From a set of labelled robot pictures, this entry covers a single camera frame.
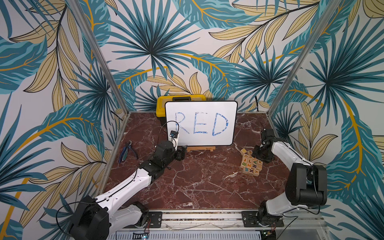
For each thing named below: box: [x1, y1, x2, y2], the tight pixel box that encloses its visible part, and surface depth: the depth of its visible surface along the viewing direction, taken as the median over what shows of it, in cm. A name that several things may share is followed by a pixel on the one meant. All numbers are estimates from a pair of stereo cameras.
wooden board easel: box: [186, 146, 216, 152], surface depth 97 cm
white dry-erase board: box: [165, 101, 238, 147], surface depth 90 cm
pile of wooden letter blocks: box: [240, 148, 263, 177], surface depth 92 cm
